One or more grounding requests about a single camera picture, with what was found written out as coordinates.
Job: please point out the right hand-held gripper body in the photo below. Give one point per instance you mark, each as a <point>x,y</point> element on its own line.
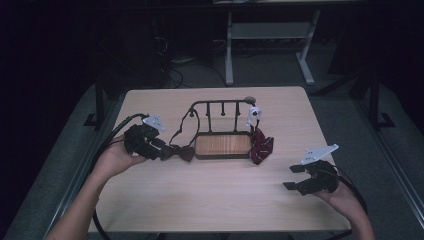
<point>321,180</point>

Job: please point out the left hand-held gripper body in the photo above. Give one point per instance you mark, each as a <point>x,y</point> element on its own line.
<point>141,141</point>

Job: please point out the dark brown bow tie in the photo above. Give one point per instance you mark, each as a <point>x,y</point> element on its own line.
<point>182,153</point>

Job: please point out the dark red striped bow tie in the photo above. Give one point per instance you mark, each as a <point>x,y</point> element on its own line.
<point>261,146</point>

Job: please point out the black hook rack wooden tray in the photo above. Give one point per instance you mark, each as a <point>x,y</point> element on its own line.
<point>222,145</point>

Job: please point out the person's right hand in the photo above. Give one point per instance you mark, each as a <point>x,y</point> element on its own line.
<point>340,200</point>

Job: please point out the person's left hand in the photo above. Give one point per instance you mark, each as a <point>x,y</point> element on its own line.
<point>115,158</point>

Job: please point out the black metal stand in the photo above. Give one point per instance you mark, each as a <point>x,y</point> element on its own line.
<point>375,100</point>
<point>99,100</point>

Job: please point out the small grey round disc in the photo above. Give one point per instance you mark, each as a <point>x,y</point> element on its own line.
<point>250,99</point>

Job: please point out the metal frame rail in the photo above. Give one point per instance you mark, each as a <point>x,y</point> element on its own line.
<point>71,186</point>
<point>396,166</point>

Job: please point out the white metal desk frame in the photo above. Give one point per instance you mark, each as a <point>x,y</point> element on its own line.
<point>266,30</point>

